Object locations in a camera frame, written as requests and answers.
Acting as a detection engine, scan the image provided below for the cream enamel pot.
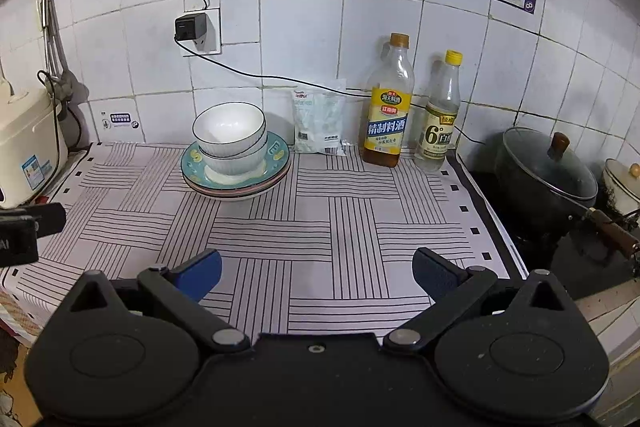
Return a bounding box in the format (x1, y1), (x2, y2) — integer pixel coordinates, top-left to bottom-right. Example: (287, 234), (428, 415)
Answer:
(599, 158), (640, 216)

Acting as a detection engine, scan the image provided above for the white wall socket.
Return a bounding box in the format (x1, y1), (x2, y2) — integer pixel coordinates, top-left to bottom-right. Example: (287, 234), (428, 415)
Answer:
(182, 6), (222, 56)

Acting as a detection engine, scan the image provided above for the amber cooking wine bottle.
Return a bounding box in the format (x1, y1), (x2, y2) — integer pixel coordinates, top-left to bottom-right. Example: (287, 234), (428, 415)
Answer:
(360, 32), (416, 168)

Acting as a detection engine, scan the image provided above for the black power adapter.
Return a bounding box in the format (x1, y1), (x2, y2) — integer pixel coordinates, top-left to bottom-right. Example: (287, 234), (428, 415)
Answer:
(174, 13), (209, 43)

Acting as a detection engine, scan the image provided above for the white sun print plate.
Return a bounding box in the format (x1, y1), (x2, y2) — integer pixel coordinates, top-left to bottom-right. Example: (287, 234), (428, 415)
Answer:
(189, 181), (287, 204)

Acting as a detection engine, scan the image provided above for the clear vinegar bottle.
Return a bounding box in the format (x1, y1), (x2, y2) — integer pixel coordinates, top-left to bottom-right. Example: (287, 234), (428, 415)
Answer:
(413, 50), (462, 173)

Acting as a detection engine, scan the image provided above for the striped table mat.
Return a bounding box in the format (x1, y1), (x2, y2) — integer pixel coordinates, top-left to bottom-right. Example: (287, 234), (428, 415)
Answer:
(0, 141), (529, 349)

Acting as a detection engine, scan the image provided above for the pink rabbit print plate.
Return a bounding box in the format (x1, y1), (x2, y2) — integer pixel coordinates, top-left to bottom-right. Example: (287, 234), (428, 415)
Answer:
(182, 171), (292, 198)

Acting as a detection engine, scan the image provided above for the rice cooker power cord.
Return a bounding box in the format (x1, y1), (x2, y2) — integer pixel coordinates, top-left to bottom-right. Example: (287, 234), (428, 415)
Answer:
(37, 70), (84, 148)

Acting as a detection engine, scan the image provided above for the black stove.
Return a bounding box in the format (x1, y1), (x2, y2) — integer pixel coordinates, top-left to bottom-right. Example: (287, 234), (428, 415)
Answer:
(446, 151), (640, 304)

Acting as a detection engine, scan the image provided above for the small white wall sticker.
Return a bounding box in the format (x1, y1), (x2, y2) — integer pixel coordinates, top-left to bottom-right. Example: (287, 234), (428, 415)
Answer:
(99, 110), (141, 129)

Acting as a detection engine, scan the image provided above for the white ribbed bowl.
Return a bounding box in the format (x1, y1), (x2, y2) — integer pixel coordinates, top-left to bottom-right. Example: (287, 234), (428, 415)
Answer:
(192, 102), (267, 158)
(197, 134), (269, 168)
(202, 151), (267, 178)

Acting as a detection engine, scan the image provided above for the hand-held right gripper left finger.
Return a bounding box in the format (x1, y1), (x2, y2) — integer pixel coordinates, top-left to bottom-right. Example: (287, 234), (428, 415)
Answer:
(59, 249), (252, 354)

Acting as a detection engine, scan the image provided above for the white powder bag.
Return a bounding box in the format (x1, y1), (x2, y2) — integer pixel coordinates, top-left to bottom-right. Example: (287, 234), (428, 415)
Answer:
(291, 79), (348, 156)

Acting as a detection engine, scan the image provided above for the blue fried egg plate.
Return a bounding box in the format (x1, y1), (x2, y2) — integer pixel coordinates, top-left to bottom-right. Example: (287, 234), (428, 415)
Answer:
(180, 130), (293, 189)

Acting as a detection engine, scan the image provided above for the black wok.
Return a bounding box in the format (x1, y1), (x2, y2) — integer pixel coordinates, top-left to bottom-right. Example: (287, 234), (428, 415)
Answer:
(494, 142), (640, 266)

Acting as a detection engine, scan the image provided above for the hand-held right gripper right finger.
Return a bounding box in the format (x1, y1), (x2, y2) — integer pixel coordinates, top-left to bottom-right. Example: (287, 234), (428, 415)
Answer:
(382, 248), (576, 353)

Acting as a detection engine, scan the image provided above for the floral patterned cloth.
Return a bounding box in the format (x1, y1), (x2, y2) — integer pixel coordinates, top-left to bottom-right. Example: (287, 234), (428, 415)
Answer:
(0, 302), (51, 427)

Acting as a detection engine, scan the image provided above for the glass wok lid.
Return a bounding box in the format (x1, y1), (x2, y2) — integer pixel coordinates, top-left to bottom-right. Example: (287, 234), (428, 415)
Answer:
(502, 127), (600, 201)

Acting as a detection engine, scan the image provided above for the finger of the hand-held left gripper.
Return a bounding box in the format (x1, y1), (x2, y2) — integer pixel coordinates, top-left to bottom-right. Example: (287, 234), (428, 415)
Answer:
(22, 202), (67, 239)

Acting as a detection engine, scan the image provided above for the cream rice cooker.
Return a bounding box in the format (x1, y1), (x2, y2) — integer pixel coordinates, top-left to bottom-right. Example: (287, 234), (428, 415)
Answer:
(0, 76), (69, 210)

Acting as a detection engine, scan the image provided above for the hanging metal utensil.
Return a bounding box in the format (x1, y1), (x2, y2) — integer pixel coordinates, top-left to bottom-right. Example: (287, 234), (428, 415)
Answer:
(37, 0), (77, 104)

